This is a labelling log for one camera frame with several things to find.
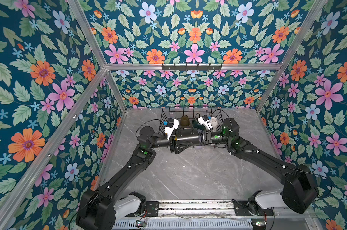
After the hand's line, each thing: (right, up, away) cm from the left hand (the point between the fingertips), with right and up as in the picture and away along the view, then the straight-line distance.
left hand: (191, 137), depth 61 cm
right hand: (0, -2, +5) cm, 5 cm away
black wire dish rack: (+4, +14, +50) cm, 52 cm away
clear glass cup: (-12, +11, +40) cm, 44 cm away
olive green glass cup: (-2, +7, +43) cm, 43 cm away
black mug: (-2, +1, -1) cm, 2 cm away
